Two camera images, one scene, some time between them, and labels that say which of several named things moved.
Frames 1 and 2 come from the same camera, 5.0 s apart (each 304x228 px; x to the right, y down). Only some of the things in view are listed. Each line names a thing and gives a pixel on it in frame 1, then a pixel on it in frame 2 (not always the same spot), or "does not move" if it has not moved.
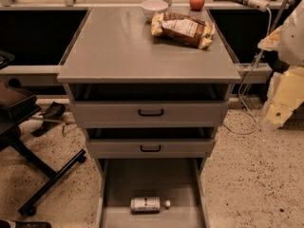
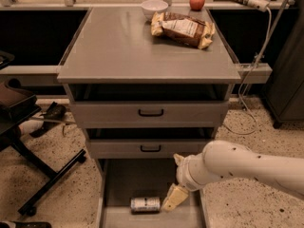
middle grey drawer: (150, 148) does not move
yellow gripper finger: (272, 41) -> (192, 174)
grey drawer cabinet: (151, 108) does not move
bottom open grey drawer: (182, 181) does not move
